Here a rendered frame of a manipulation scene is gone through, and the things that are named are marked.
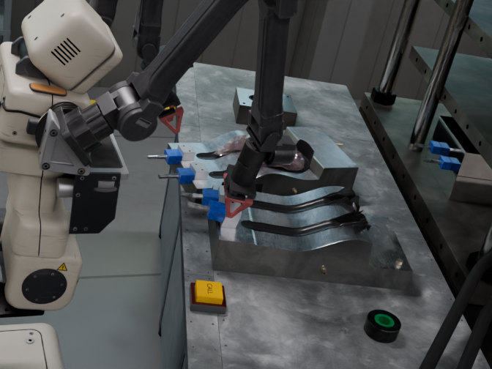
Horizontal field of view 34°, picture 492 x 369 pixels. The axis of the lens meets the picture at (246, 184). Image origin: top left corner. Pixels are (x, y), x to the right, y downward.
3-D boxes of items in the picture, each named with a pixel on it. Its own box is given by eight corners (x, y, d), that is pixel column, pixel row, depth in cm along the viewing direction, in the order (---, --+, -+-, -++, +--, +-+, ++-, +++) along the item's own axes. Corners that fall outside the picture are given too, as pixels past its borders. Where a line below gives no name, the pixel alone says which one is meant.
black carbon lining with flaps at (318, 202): (240, 235, 196) (247, 203, 191) (234, 201, 210) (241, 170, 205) (373, 251, 202) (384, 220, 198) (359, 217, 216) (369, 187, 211)
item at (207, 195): (179, 208, 203) (182, 189, 200) (179, 198, 207) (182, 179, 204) (230, 214, 205) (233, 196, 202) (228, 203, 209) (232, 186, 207)
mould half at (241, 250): (212, 269, 193) (222, 223, 187) (206, 213, 215) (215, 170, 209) (405, 291, 202) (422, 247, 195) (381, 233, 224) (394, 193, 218)
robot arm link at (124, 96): (88, 102, 157) (96, 120, 154) (132, 76, 158) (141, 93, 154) (108, 130, 165) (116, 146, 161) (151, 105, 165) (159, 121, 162)
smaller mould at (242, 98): (236, 123, 269) (239, 105, 266) (232, 105, 282) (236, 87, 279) (293, 131, 273) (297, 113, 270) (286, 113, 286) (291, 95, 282)
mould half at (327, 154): (193, 206, 217) (200, 170, 212) (165, 159, 237) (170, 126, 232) (349, 198, 238) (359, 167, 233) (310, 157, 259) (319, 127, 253)
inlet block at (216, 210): (183, 218, 191) (190, 201, 188) (183, 205, 195) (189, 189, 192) (234, 230, 195) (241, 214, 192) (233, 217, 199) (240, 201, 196)
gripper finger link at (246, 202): (240, 207, 197) (253, 179, 192) (242, 226, 191) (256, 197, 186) (214, 201, 195) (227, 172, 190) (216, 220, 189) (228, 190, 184)
